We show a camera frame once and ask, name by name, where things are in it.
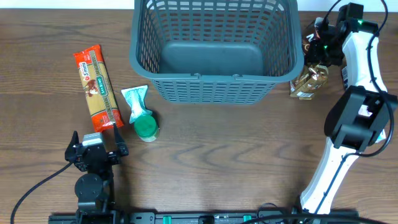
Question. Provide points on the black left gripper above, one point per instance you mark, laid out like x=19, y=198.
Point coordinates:
x=94, y=152

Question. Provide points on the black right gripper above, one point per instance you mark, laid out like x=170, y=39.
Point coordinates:
x=319, y=58

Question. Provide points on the grey plastic mesh basket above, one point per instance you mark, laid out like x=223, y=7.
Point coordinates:
x=210, y=51

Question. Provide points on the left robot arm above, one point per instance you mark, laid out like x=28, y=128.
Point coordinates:
x=95, y=188

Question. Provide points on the brown Nescafe Gold bag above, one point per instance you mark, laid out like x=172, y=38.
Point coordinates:
x=313, y=75

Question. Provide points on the green lidded jar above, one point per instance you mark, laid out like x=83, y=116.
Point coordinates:
x=146, y=128

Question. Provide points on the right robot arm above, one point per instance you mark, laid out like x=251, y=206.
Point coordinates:
x=359, y=116

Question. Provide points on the mint green pouch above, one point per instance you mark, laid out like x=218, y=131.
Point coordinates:
x=135, y=99

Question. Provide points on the red spaghetti packet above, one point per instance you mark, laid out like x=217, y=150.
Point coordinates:
x=100, y=98

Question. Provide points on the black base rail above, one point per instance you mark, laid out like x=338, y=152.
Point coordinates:
x=164, y=218

